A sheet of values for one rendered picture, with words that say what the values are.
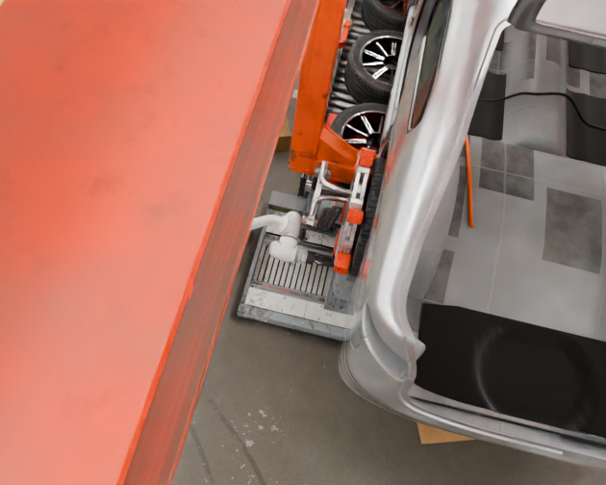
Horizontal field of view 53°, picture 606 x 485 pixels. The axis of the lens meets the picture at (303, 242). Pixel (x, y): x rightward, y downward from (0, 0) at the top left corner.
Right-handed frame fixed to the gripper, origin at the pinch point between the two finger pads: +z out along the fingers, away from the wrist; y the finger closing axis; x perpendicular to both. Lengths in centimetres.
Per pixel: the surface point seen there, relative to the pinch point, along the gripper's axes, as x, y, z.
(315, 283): -31, -51, -11
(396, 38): 137, -156, 6
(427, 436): -90, 1, 74
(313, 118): 74, -17, -34
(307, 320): -49, -30, -11
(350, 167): 49, -43, -7
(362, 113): 80, -99, -7
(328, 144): 60, -34, -23
